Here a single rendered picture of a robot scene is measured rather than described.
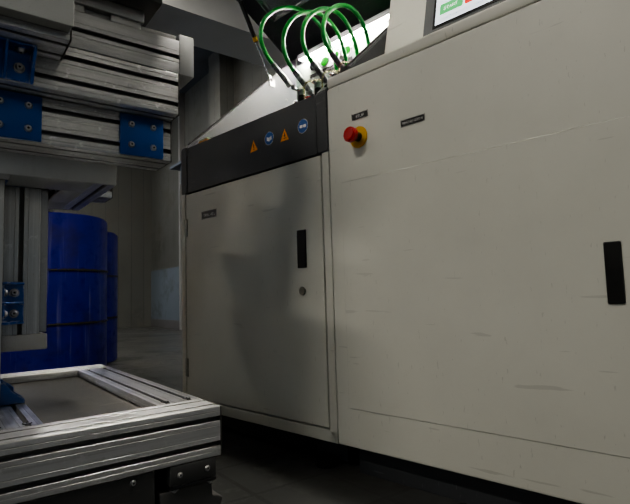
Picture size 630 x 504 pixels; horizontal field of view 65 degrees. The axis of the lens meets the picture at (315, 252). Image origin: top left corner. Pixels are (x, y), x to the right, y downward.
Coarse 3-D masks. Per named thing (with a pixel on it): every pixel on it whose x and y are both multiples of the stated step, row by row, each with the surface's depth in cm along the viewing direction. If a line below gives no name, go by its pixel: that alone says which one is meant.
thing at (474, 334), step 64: (576, 0) 86; (448, 64) 103; (512, 64) 93; (576, 64) 85; (384, 128) 113; (448, 128) 102; (512, 128) 93; (576, 128) 85; (384, 192) 112; (448, 192) 101; (512, 192) 92; (576, 192) 84; (384, 256) 112; (448, 256) 101; (512, 256) 92; (576, 256) 84; (384, 320) 111; (448, 320) 100; (512, 320) 91; (576, 320) 84; (384, 384) 110; (448, 384) 99; (512, 384) 91; (576, 384) 83; (384, 448) 110; (448, 448) 99; (512, 448) 90; (576, 448) 83
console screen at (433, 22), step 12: (432, 0) 138; (444, 0) 135; (456, 0) 132; (468, 0) 129; (480, 0) 126; (492, 0) 124; (504, 0) 121; (432, 12) 137; (444, 12) 134; (456, 12) 131; (468, 12) 128; (432, 24) 136; (444, 24) 133
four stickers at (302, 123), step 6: (300, 120) 133; (306, 120) 131; (288, 126) 136; (300, 126) 133; (306, 126) 131; (270, 132) 141; (282, 132) 138; (288, 132) 136; (300, 132) 133; (270, 138) 141; (282, 138) 138; (288, 138) 136; (252, 144) 147; (270, 144) 141; (252, 150) 147
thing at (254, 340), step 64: (256, 192) 145; (320, 192) 127; (192, 256) 167; (256, 256) 144; (320, 256) 126; (192, 320) 166; (256, 320) 142; (320, 320) 125; (192, 384) 164; (256, 384) 141; (320, 384) 124
